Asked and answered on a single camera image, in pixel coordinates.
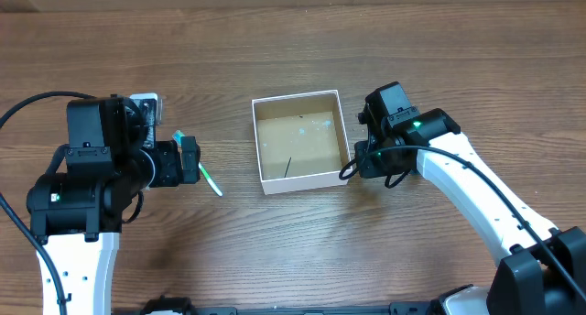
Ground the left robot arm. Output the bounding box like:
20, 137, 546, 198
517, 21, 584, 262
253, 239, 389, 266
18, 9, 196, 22
27, 93, 201, 314

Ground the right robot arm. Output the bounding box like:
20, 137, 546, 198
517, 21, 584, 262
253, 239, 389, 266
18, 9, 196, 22
339, 81, 585, 314

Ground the green white toothbrush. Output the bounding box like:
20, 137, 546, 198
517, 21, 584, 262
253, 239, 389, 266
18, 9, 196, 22
173, 130, 223, 197

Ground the white cardboard box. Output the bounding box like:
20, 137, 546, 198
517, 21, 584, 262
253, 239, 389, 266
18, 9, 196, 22
252, 90, 351, 195

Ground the black stick in box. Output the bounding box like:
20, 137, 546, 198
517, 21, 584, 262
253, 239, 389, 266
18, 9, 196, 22
283, 157, 292, 178

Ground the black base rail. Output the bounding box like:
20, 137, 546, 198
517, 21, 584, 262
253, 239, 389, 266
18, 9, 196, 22
114, 296, 447, 315

